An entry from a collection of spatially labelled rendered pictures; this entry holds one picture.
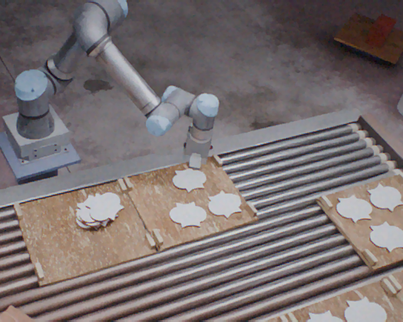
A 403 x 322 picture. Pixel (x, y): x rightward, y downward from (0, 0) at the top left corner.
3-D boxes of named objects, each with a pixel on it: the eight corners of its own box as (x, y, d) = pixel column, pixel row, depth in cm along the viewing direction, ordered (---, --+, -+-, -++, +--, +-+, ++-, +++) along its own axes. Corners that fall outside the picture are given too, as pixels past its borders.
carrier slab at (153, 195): (120, 182, 221) (120, 179, 220) (213, 158, 236) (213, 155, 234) (159, 252, 201) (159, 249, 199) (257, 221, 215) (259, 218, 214)
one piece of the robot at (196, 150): (186, 141, 197) (179, 173, 209) (212, 146, 197) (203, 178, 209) (189, 119, 206) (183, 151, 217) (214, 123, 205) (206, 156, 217)
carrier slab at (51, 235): (12, 208, 206) (12, 205, 205) (120, 183, 220) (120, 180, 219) (40, 287, 186) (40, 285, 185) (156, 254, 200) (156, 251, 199)
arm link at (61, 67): (24, 82, 224) (87, -6, 183) (47, 64, 234) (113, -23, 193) (46, 104, 226) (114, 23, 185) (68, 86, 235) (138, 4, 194)
